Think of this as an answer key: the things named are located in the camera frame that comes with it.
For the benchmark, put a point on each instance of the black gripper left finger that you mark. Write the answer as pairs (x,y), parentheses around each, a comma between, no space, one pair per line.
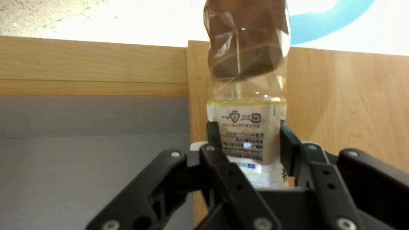
(230,187)

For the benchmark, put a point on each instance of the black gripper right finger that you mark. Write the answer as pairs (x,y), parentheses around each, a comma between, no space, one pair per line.
(332,187)

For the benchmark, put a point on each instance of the clear bottle with brown liquid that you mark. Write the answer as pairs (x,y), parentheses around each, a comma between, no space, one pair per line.
(244,119)

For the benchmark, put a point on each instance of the blue-rimmed round plate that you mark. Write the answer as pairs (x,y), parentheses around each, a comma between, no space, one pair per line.
(323,23)

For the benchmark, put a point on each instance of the wooden wall cabinet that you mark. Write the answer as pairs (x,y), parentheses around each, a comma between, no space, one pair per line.
(349,97)

